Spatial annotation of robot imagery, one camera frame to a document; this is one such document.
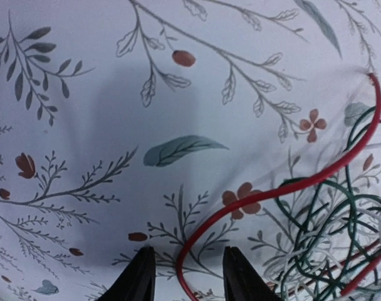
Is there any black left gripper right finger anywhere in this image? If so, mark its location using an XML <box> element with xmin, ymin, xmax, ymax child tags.
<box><xmin>223</xmin><ymin>246</ymin><xmax>281</xmax><ymax>301</ymax></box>

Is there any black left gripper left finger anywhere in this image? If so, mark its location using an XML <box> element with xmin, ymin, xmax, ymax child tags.
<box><xmin>101</xmin><ymin>246</ymin><xmax>155</xmax><ymax>301</ymax></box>

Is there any floral table cloth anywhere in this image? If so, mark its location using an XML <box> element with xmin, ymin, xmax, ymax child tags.
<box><xmin>0</xmin><ymin>1</ymin><xmax>381</xmax><ymax>300</ymax></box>

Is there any tangled cable pile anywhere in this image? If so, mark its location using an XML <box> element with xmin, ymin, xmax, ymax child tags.
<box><xmin>259</xmin><ymin>105</ymin><xmax>381</xmax><ymax>301</ymax></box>

